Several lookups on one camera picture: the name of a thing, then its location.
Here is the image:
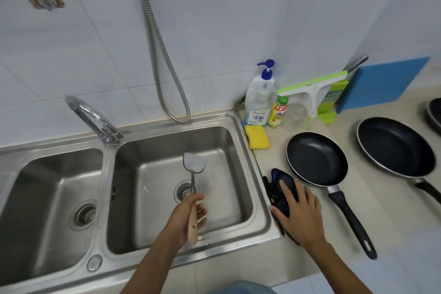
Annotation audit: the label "metal shower hose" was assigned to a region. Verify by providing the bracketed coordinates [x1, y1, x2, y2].
[129, 0, 191, 123]

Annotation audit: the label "blue cutting board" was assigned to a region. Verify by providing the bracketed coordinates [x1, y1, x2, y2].
[336, 57, 431, 114]

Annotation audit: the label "person's left hand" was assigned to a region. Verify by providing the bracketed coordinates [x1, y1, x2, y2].
[165, 194, 208, 246]

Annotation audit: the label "yellow sponge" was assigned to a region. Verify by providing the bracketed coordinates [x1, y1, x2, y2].
[245, 126, 271, 150]

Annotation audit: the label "small black frying pan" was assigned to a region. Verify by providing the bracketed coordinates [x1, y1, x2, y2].
[286, 132, 378, 260]

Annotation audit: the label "white green squeegee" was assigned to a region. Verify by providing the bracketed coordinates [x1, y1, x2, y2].
[276, 71, 349, 129]

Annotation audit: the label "chrome faucet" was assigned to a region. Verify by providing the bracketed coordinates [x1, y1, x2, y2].
[65, 95, 124, 149]

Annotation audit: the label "clear glass jar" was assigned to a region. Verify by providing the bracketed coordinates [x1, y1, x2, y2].
[283, 103, 308, 133]

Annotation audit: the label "person's left forearm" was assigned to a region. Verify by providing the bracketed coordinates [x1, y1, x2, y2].
[127, 230, 189, 294]

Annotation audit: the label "small yellow bottle green cap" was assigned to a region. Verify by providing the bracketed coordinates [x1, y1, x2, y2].
[268, 96, 289, 129]

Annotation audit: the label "dark pan with metal rim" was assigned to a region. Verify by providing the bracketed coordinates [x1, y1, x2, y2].
[425, 97, 441, 127]

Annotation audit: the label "dark blue cloth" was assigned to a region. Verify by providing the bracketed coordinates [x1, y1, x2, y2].
[263, 168, 302, 246]

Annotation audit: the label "person's blue jeans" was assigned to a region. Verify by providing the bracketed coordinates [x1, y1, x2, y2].
[206, 280, 277, 294]

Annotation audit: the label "large black frying pan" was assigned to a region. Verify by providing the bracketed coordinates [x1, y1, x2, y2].
[356, 117, 441, 205]

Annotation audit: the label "green packet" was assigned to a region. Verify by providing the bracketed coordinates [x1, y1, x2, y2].
[316, 80, 351, 124]

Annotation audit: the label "person's right hand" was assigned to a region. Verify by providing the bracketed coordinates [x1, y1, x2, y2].
[271, 179, 327, 248]

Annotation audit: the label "pump soap bottle blue cap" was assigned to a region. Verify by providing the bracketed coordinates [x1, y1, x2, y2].
[243, 59, 277, 128]

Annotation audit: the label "person's right forearm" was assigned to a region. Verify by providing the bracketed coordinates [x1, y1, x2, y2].
[303, 235, 375, 294]

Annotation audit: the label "metal spatula with wooden handle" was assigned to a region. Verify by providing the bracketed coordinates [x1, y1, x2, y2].
[182, 152, 207, 245]

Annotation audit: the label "grey metal utensil handle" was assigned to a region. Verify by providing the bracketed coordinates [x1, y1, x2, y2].
[345, 56, 369, 73]

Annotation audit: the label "stainless steel double sink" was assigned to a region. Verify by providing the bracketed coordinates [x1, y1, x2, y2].
[0, 112, 285, 294]

